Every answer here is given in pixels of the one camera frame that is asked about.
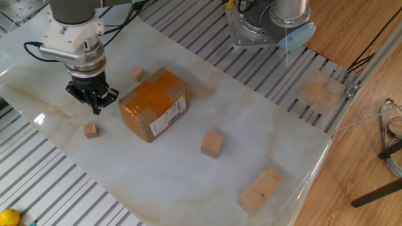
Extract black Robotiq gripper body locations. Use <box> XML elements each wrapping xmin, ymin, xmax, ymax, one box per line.
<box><xmin>67</xmin><ymin>70</ymin><xmax>109</xmax><ymax>94</ymax></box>

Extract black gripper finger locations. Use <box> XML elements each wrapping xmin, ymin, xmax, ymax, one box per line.
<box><xmin>65</xmin><ymin>81</ymin><xmax>99</xmax><ymax>115</ymax></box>
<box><xmin>95</xmin><ymin>87</ymin><xmax>119</xmax><ymax>114</ymax></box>

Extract small wooden cube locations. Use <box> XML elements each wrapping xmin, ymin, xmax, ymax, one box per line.
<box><xmin>129</xmin><ymin>67</ymin><xmax>144</xmax><ymax>83</ymax></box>
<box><xmin>83</xmin><ymin>122</ymin><xmax>100</xmax><ymax>139</ymax></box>

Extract cardboard box with orange tape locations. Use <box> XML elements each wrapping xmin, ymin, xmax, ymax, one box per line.
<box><xmin>117</xmin><ymin>67</ymin><xmax>189</xmax><ymax>144</ymax></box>

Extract perforated metal breadboard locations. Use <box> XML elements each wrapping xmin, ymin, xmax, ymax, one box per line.
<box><xmin>0</xmin><ymin>0</ymin><xmax>51</xmax><ymax>24</ymax></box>

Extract medium wooden cube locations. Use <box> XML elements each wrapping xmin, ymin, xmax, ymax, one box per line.
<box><xmin>200</xmin><ymin>131</ymin><xmax>225</xmax><ymax>159</ymax></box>

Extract white marble slab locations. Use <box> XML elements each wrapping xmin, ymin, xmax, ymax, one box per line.
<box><xmin>0</xmin><ymin>1</ymin><xmax>332</xmax><ymax>226</ymax></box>

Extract yellow round toy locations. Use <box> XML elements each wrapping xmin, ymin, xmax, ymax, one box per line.
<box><xmin>0</xmin><ymin>208</ymin><xmax>20</xmax><ymax>226</ymax></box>

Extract long wooden block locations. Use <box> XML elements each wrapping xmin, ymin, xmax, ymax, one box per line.
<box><xmin>237</xmin><ymin>171</ymin><xmax>281</xmax><ymax>217</ymax></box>

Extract light wooden cube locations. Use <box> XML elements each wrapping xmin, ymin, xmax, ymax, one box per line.
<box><xmin>325</xmin><ymin>78</ymin><xmax>347</xmax><ymax>97</ymax></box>
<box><xmin>296</xmin><ymin>80</ymin><xmax>324</xmax><ymax>106</ymax></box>
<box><xmin>310</xmin><ymin>90</ymin><xmax>340</xmax><ymax>117</ymax></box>
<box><xmin>310</xmin><ymin>70</ymin><xmax>332</xmax><ymax>88</ymax></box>

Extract black chair base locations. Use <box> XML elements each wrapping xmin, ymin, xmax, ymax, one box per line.
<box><xmin>350</xmin><ymin>139</ymin><xmax>402</xmax><ymax>208</ymax></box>

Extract black cable with plug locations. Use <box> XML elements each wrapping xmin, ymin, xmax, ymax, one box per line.
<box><xmin>23</xmin><ymin>40</ymin><xmax>65</xmax><ymax>63</ymax></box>

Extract black cable bundle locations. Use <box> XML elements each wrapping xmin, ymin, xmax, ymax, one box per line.
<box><xmin>100</xmin><ymin>0</ymin><xmax>150</xmax><ymax>48</ymax></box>

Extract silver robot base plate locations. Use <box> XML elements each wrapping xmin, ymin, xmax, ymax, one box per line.
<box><xmin>225</xmin><ymin>1</ymin><xmax>280</xmax><ymax>50</ymax></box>

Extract metal corner bracket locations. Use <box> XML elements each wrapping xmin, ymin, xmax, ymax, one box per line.
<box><xmin>345</xmin><ymin>83</ymin><xmax>361</xmax><ymax>99</ymax></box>

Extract black floor cables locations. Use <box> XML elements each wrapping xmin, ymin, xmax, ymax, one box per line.
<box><xmin>347</xmin><ymin>6</ymin><xmax>402</xmax><ymax>75</ymax></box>

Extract grey cable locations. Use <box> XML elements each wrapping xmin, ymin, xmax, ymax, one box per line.
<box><xmin>336</xmin><ymin>105</ymin><xmax>402</xmax><ymax>131</ymax></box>

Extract aluminium frame post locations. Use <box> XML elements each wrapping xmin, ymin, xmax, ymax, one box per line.
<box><xmin>326</xmin><ymin>20</ymin><xmax>402</xmax><ymax>137</ymax></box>

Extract coloured wire bundle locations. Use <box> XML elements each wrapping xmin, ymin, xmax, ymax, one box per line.
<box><xmin>378</xmin><ymin>99</ymin><xmax>402</xmax><ymax>178</ymax></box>

